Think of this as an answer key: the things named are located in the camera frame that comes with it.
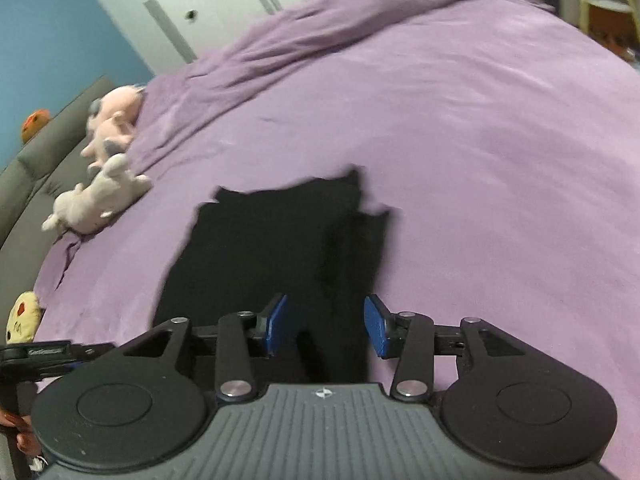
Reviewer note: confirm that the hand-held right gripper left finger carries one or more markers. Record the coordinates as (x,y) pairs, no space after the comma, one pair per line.
(275,325)

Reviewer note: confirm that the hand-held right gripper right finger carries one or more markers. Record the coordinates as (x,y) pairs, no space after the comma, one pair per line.
(375,327)

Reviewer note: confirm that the black sweater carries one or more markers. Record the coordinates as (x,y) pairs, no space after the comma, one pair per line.
(260,250)

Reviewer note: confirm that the person's left hand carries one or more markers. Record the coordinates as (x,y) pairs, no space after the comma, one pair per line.
(27,442)

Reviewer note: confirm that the yellow plush toy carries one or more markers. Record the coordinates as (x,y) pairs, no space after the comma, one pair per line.
(24,317)

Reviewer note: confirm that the white plush toy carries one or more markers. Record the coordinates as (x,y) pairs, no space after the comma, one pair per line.
(100,197)

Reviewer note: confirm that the grey sofa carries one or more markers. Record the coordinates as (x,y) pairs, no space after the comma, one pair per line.
(40,175)

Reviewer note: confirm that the purple blanket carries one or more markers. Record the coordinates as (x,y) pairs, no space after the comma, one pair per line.
(500,160)

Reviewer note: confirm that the orange plush toy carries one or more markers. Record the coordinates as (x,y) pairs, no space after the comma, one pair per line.
(36,125)

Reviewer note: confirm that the pink plush toy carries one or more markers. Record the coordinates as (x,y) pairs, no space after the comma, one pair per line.
(115,115)

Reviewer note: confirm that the black wardrobe knob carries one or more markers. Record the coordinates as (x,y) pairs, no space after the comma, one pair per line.
(190,14)

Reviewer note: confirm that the white wardrobe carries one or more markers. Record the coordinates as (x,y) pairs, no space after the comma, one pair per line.
(210,5)

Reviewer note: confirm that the yellow wooden chair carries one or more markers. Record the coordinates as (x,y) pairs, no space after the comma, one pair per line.
(600,5)

